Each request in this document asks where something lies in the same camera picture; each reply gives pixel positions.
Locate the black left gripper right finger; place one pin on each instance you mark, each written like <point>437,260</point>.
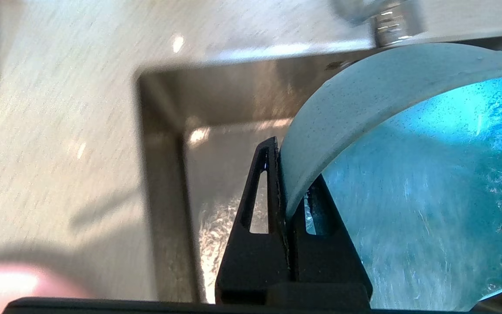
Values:
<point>325,266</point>

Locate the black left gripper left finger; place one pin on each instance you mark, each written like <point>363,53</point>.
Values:
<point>250,266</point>

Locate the blue bowl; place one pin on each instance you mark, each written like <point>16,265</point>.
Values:
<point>408,196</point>

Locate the stainless steel sink basin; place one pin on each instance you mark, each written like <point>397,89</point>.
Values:
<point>233,100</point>

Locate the chrome kitchen faucet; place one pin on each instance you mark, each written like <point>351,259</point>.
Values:
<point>390,22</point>

